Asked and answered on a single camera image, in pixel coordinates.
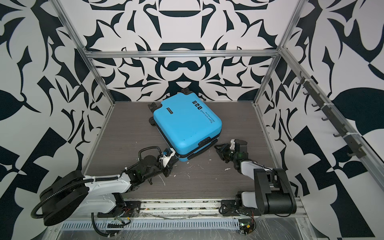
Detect black wall hook rack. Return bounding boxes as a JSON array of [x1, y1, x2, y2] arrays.
[[297, 75, 367, 159]]

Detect blue hard-shell suitcase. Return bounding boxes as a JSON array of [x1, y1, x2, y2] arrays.
[[148, 88, 222, 162]]

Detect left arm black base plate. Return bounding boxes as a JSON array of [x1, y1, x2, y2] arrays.
[[97, 201, 142, 218]]

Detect white slotted cable duct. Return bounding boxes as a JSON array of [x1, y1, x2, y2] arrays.
[[59, 218, 241, 231]]

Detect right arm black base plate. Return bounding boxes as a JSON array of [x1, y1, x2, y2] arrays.
[[219, 200, 261, 217]]

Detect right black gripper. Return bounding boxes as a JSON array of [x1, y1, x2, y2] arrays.
[[215, 143, 239, 163]]

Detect aluminium frame rails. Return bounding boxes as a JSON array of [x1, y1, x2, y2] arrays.
[[51, 1, 384, 188]]

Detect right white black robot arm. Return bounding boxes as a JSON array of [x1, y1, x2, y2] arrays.
[[215, 139, 297, 217]]

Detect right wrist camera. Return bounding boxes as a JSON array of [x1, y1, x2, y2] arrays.
[[230, 139, 236, 152]]

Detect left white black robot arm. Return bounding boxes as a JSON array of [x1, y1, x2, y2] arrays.
[[31, 146, 179, 239]]

